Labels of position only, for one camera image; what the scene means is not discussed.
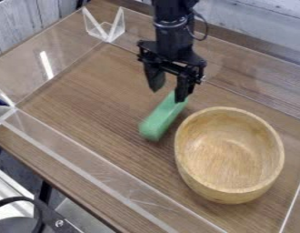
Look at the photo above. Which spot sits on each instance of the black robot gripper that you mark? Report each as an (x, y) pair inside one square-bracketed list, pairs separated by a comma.
[(170, 55)]

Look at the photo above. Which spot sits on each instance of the green rectangular block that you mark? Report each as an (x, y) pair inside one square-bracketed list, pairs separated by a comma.
[(155, 124)]

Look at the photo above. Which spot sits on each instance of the light wooden bowl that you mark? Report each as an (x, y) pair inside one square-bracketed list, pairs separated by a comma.
[(229, 154)]

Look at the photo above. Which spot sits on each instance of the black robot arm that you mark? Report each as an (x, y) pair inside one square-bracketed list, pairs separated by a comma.
[(169, 10)]

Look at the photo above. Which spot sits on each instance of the black table leg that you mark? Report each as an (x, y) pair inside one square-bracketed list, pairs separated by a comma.
[(45, 192)]

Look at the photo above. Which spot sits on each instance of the black chair armrest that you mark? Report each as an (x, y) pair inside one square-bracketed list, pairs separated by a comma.
[(21, 215)]

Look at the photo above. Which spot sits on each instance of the clear acrylic corner bracket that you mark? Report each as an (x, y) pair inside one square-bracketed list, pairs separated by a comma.
[(105, 31)]

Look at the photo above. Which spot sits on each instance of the clear acrylic tray wall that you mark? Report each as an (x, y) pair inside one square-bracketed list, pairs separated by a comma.
[(78, 97)]

